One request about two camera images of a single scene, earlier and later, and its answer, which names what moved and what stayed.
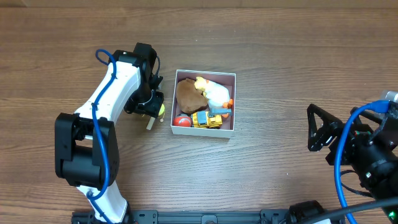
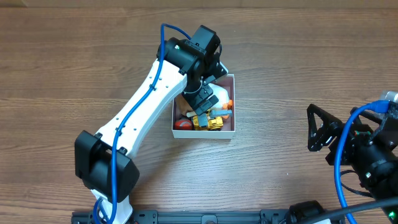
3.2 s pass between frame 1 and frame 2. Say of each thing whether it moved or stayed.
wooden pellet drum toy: moved
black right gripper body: stayed
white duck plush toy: stayed
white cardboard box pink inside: stayed
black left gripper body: moved
